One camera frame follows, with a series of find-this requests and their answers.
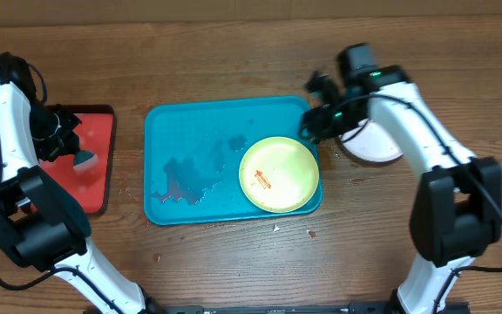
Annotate white plate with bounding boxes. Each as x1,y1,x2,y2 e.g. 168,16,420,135
339,119,403,163

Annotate dark green sponge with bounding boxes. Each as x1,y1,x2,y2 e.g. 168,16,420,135
73,150,98,171

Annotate yellow-green plate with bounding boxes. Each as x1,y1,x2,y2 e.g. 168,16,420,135
238,136,320,214

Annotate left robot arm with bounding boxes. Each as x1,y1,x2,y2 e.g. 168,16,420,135
0,52,161,313

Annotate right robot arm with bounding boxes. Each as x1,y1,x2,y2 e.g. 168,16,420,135
299,43,502,313

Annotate dark red water tray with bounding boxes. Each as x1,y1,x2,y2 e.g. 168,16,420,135
38,105,117,215

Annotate teal plastic serving tray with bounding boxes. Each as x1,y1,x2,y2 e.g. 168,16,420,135
143,96,309,226

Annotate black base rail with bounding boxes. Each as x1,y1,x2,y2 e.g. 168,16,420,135
165,302,386,314

